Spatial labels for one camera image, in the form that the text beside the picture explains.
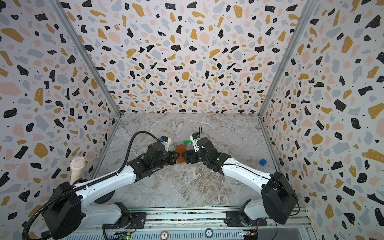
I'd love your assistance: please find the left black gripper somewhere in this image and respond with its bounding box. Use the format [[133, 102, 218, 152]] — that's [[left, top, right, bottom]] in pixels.
[[154, 150, 183, 171]]

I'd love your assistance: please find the brown leather card holder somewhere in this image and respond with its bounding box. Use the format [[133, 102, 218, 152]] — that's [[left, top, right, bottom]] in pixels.
[[175, 144, 187, 165]]

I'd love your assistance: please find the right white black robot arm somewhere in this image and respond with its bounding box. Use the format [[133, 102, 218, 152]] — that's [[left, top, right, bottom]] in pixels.
[[183, 133, 299, 226]]

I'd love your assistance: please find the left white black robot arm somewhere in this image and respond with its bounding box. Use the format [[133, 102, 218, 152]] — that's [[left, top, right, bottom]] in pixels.
[[43, 142, 180, 240]]

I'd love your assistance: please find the small blue cube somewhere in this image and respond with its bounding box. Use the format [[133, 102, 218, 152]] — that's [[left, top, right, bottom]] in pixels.
[[260, 159, 267, 166]]

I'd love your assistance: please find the beige foam microphone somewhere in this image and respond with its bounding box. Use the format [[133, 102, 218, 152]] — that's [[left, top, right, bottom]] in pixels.
[[70, 157, 86, 185]]

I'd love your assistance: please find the aluminium mounting rail frame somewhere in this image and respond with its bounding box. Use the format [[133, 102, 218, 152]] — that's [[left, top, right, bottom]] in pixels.
[[53, 201, 316, 240]]

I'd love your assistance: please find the left black corrugated cable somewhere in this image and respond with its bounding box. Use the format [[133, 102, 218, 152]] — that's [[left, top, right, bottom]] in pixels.
[[21, 130, 160, 240]]

